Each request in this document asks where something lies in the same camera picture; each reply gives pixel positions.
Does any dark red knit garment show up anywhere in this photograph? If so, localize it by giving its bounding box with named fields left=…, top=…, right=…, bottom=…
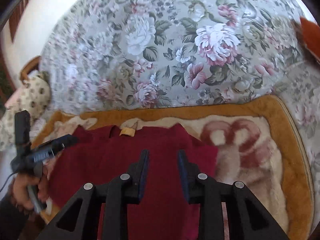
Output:
left=48, top=124, right=217, bottom=239

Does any person's left hand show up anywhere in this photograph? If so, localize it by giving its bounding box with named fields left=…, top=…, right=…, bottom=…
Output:
left=12, top=167, right=49, bottom=211

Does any cream spotted pillow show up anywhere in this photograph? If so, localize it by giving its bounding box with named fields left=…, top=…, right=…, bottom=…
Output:
left=1, top=75, right=51, bottom=152

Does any cream and orange plush blanket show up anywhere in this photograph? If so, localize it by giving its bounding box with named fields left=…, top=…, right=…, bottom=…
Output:
left=33, top=96, right=314, bottom=239

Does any wooden headboard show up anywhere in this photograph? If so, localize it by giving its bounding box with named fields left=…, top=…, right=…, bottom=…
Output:
left=20, top=56, right=41, bottom=82

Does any grey floral bedspread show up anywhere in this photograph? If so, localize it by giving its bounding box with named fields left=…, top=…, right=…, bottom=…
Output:
left=38, top=0, right=320, bottom=176

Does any orange-brown pillow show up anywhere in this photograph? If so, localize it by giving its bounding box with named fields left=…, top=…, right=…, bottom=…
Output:
left=300, top=17, right=320, bottom=61

